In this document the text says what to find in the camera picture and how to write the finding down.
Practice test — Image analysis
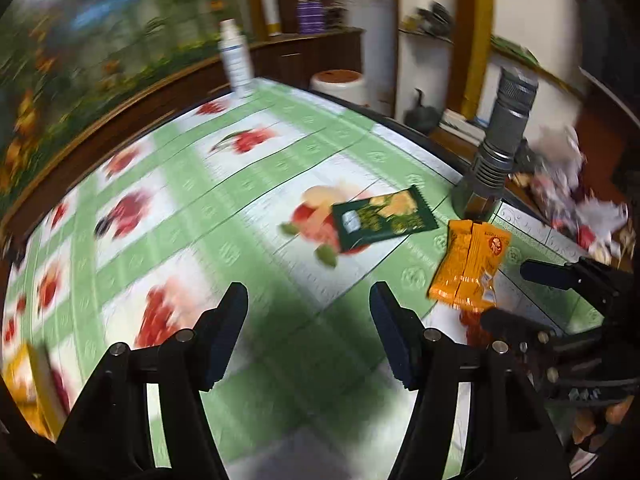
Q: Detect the yellow snack tray box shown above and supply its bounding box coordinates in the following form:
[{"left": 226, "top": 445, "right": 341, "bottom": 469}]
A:
[{"left": 2, "top": 344, "right": 68, "bottom": 441}]

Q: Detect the person's right hand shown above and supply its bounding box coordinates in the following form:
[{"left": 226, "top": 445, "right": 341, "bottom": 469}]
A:
[{"left": 572, "top": 396, "right": 634, "bottom": 454}]

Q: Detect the small orange snack packet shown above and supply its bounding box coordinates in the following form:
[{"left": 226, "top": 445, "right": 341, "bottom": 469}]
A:
[{"left": 427, "top": 220, "right": 512, "bottom": 313}]

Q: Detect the dark green cracker packet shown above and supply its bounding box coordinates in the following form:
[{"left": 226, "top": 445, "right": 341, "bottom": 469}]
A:
[{"left": 332, "top": 185, "right": 438, "bottom": 252}]

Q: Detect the pile of crumpled wrappers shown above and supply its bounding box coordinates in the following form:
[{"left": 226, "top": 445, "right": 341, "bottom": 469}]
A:
[{"left": 511, "top": 126, "right": 637, "bottom": 266}]

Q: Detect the green fruit-pattern tablecloth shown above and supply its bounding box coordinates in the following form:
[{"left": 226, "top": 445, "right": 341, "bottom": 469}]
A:
[{"left": 0, "top": 77, "right": 606, "bottom": 470}]

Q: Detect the white plastic stool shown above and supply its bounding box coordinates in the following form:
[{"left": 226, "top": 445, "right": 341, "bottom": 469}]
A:
[{"left": 310, "top": 70, "right": 369, "bottom": 106}]

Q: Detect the white spray bottle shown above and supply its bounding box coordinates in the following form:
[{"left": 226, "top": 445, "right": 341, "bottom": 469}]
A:
[{"left": 218, "top": 18, "right": 254, "bottom": 99}]

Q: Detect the purple bottle pair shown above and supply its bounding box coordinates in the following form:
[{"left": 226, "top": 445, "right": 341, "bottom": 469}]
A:
[{"left": 297, "top": 0, "right": 326, "bottom": 35}]

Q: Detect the artificial flower display case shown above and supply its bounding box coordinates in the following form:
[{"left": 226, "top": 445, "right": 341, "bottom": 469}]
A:
[{"left": 1, "top": 0, "right": 250, "bottom": 210}]

